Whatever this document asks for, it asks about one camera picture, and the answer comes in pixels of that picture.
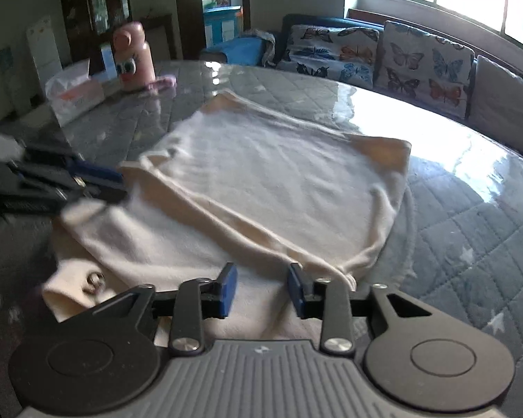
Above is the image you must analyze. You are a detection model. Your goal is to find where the pink bottle strap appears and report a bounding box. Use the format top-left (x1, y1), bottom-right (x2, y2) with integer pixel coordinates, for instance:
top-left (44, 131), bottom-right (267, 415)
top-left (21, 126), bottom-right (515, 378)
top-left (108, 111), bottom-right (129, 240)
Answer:
top-left (143, 75), bottom-right (177, 93)

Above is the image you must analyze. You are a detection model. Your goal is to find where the teal storage cabinet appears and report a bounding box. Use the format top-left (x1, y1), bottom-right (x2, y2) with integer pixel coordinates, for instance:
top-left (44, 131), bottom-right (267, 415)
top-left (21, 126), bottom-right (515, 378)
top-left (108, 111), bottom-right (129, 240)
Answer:
top-left (203, 5), bottom-right (243, 48)

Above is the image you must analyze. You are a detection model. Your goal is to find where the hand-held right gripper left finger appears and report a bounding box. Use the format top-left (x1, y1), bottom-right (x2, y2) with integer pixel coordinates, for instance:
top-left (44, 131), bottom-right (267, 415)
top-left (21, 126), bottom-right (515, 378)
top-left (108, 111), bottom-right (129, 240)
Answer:
top-left (87, 262), bottom-right (238, 355)

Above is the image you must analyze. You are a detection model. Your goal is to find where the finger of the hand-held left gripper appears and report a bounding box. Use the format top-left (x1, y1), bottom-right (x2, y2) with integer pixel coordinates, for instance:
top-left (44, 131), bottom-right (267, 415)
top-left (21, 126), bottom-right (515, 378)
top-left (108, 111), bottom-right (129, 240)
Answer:
top-left (22, 143), bottom-right (125, 184)
top-left (9, 168), bottom-right (129, 207)

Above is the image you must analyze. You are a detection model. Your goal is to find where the dark wooden cabinet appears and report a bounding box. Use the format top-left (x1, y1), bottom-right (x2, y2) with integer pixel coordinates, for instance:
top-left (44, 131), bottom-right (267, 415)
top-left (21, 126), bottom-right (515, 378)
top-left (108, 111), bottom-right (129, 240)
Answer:
top-left (59, 0), bottom-right (134, 75)

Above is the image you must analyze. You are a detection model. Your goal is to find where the light blue box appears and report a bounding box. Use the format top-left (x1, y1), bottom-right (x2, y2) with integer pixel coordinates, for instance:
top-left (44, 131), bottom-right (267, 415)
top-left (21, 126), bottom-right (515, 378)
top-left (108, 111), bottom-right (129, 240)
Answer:
top-left (100, 44), bottom-right (119, 80)

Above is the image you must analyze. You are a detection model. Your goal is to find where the blue cloth pile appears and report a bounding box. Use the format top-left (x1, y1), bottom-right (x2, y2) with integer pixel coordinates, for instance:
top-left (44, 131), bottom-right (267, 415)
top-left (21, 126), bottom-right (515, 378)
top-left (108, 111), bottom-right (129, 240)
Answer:
top-left (204, 36), bottom-right (267, 69)

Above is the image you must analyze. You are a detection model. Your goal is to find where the plain grey cushion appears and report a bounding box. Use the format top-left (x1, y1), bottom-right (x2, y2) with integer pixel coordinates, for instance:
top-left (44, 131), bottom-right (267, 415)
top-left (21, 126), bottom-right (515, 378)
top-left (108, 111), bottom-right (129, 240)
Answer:
top-left (466, 55), bottom-right (523, 160)

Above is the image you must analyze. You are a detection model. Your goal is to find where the pink cartoon water bottle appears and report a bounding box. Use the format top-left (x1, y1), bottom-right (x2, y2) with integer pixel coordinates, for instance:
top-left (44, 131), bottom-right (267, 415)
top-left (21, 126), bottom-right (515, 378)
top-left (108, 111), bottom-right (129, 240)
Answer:
top-left (113, 22), bottom-right (156, 92)

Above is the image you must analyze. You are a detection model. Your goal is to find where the cream white shirt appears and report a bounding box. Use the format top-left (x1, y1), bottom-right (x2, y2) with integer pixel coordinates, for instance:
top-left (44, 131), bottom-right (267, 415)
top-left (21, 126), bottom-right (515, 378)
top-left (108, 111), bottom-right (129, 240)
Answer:
top-left (41, 89), bottom-right (415, 349)

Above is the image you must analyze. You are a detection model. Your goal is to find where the tissue box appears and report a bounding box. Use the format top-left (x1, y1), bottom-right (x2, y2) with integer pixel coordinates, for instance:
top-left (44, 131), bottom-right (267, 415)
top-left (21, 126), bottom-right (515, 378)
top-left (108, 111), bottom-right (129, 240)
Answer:
top-left (45, 59), bottom-right (106, 127)

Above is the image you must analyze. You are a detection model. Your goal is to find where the butterfly print cushion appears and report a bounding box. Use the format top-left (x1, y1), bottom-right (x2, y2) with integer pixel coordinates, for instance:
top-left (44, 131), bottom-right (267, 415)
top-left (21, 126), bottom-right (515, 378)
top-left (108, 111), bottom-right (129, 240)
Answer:
top-left (276, 24), bottom-right (383, 91)
top-left (374, 20), bottom-right (477, 120)

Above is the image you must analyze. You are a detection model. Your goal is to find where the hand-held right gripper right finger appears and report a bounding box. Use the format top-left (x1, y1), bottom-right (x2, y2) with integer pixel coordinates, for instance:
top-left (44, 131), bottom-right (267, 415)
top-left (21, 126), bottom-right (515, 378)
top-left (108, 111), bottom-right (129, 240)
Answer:
top-left (288, 262), bottom-right (434, 354)

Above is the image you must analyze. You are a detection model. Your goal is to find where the grey cloth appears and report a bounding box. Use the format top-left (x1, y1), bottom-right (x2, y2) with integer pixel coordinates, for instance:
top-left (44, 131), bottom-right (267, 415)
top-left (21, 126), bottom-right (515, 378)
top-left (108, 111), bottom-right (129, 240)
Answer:
top-left (243, 28), bottom-right (278, 67)

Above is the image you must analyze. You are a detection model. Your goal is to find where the white wall calendar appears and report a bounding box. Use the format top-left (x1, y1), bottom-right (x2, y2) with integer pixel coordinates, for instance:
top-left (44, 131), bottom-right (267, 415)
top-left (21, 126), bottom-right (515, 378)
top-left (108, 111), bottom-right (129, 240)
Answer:
top-left (26, 15), bottom-right (64, 84)

